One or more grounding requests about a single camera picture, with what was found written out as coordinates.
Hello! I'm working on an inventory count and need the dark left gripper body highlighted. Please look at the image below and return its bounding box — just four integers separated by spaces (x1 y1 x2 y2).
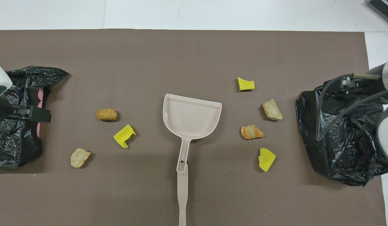
0 94 20 125

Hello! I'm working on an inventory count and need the pale crinkled foam piece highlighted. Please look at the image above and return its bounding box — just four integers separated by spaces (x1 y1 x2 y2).
70 148 91 168

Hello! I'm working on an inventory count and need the brown bread roll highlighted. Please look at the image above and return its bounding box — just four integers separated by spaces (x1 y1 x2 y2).
96 108 118 121

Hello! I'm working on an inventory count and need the yellow sponge piece green backing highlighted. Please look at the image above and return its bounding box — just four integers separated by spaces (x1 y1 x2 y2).
113 124 136 148

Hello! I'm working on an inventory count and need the beige plastic dustpan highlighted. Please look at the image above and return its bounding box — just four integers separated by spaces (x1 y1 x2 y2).
163 93 223 174

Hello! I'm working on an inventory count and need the beige brush with black bristles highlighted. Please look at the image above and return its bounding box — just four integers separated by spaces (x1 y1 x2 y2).
177 162 189 226

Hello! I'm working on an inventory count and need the orange striped foam piece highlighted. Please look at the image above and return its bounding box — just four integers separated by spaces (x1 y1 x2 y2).
240 124 264 140

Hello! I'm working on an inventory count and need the pink bin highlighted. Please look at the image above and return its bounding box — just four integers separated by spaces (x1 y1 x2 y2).
37 87 46 138

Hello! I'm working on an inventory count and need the black trash bag on pink bin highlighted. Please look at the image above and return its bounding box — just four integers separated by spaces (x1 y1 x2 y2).
0 66 69 167

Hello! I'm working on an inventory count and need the black trash bag bin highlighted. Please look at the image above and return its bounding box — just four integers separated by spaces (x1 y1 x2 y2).
295 76 388 186

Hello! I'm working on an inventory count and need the brown paper table mat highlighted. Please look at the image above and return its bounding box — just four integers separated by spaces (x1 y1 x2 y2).
0 29 388 226

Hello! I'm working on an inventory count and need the small yellow sponge piece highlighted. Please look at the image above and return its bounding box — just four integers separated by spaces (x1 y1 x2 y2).
238 77 255 92

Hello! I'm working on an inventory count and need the pale beige foam chunk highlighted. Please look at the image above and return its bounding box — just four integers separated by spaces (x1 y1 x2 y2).
262 99 283 121

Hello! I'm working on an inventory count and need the dark ribbed device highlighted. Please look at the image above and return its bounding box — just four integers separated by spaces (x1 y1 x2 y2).
368 0 388 27

